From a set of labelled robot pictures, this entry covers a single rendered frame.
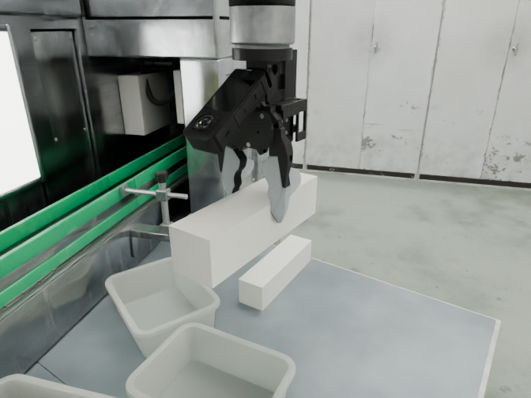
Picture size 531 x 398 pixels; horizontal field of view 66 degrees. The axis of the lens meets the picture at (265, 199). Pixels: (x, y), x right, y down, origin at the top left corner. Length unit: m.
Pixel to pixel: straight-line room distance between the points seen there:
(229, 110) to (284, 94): 0.10
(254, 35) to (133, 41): 0.72
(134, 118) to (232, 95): 0.89
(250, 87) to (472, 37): 3.39
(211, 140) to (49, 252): 0.52
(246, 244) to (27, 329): 0.48
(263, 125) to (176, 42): 0.65
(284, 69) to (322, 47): 3.26
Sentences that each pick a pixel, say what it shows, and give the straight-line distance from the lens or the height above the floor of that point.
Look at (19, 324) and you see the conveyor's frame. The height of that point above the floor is 0.85.
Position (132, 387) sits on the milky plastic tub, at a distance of 0.69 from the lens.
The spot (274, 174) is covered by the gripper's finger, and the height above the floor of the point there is 1.15.
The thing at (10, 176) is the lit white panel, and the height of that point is 1.02.
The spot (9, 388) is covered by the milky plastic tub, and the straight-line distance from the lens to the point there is 0.76.
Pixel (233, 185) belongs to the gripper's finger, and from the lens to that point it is 0.54.
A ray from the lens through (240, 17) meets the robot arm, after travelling 0.48.
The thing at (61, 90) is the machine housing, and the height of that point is 1.17.
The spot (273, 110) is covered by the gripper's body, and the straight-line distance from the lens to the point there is 0.48.
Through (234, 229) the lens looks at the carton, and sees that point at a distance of 0.46.
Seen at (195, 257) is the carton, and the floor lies 1.08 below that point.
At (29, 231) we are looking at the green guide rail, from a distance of 0.94.
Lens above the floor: 1.32
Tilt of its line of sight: 23 degrees down
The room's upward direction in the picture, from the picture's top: straight up
